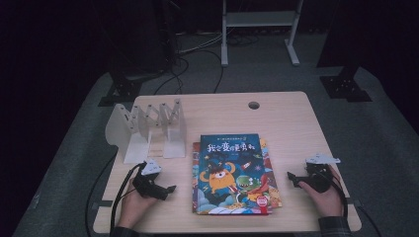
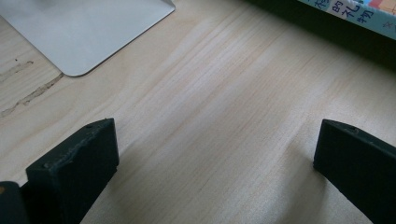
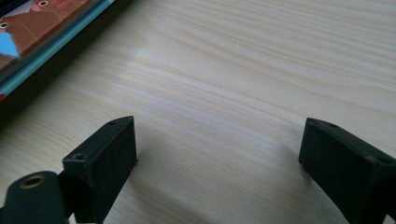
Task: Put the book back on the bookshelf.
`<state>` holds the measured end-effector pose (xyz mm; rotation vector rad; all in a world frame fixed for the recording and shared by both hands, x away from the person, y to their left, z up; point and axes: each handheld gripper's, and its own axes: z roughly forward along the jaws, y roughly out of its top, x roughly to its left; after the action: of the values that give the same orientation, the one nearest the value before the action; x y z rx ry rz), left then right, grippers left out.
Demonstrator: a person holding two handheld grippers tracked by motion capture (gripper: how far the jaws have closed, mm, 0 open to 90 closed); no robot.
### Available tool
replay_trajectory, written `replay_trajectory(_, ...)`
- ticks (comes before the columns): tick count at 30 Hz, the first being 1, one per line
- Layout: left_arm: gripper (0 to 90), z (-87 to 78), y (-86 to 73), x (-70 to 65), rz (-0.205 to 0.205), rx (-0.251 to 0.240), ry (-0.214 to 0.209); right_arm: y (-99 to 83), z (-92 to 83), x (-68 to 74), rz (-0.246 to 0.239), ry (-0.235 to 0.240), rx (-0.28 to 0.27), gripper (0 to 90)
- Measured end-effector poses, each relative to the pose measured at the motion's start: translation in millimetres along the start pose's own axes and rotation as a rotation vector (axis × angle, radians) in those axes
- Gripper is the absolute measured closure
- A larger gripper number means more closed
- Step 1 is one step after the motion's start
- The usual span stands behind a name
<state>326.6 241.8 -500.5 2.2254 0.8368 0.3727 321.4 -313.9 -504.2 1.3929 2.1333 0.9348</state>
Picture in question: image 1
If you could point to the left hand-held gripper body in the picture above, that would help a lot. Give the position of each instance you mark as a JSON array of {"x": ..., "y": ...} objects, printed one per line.
[{"x": 148, "y": 186}]

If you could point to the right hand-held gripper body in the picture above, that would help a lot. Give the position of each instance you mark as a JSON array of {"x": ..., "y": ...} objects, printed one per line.
[{"x": 318, "y": 177}]

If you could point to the light blue many-monsters picture book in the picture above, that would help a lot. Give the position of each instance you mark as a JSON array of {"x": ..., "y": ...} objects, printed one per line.
[{"x": 275, "y": 194}]

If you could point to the white expandable book rack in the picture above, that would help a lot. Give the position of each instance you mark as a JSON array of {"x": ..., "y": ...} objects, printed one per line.
[{"x": 135, "y": 138}]

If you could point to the blue monster picture book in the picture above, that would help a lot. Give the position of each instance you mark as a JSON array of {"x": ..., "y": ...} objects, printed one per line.
[{"x": 230, "y": 171}]

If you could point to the person's left hand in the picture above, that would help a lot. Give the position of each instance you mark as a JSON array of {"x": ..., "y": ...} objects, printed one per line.
[{"x": 133, "y": 207}]

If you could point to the person's right hand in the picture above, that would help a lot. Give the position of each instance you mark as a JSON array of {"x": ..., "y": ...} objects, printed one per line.
[{"x": 329, "y": 202}]

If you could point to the grey table edge clip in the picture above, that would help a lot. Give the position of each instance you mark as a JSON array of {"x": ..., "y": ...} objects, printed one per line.
[
  {"x": 349, "y": 200},
  {"x": 102, "y": 204}
]

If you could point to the black stand base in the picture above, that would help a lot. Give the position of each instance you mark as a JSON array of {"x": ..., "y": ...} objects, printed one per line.
[
  {"x": 346, "y": 87},
  {"x": 123, "y": 90}
]

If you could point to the white metal stand frame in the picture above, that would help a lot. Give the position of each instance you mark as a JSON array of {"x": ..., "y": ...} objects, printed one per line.
[{"x": 260, "y": 19}]

